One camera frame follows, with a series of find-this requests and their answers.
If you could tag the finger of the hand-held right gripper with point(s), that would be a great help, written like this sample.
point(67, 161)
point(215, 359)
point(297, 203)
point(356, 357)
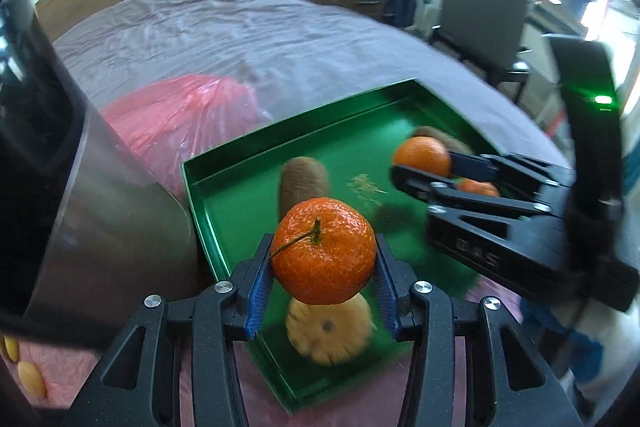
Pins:
point(415, 182)
point(470, 166)

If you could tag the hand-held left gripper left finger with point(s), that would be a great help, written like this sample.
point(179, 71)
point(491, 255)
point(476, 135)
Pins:
point(257, 294)

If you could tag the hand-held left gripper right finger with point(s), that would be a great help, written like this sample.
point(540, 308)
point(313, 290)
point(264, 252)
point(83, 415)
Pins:
point(387, 297)

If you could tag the brown kiwi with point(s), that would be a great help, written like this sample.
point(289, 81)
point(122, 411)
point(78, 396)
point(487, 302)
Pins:
point(442, 137)
point(302, 182)

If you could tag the tangerine with stem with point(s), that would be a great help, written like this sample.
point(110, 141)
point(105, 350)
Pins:
point(325, 252)

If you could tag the green tray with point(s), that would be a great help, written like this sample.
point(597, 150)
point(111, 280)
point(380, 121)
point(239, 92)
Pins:
point(235, 207)

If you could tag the person's right forearm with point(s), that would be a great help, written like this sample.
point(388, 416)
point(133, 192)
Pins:
point(575, 347)

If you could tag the grey chair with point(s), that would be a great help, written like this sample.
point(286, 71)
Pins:
point(480, 2)

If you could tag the dark hanging bag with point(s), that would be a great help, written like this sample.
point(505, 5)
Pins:
point(400, 2)

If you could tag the pink plastic sheet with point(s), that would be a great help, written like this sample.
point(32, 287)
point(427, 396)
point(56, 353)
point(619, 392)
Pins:
point(185, 117)

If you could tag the copper and black kettle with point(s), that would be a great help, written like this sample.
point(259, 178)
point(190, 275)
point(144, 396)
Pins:
point(75, 207)

